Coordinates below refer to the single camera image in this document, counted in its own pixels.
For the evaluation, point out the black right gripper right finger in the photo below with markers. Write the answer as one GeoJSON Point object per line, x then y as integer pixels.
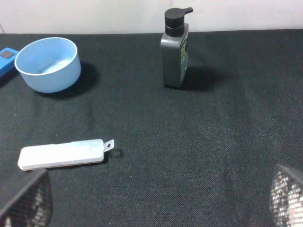
{"type": "Point", "coordinates": [286, 197]}

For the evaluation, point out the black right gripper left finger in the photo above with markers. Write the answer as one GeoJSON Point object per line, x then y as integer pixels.
{"type": "Point", "coordinates": [27, 201]}

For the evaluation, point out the blue box with screen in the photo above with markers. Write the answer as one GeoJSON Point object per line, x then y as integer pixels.
{"type": "Point", "coordinates": [7, 60]}

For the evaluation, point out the translucent white plastic case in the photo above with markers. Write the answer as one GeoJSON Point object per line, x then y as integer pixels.
{"type": "Point", "coordinates": [64, 154]}

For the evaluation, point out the black tablecloth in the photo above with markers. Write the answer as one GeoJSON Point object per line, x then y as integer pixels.
{"type": "Point", "coordinates": [199, 156]}

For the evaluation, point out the light blue bowl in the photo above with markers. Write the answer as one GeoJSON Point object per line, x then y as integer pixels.
{"type": "Point", "coordinates": [49, 65]}

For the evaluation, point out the grey pump bottle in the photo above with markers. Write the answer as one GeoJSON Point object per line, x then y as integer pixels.
{"type": "Point", "coordinates": [174, 47]}

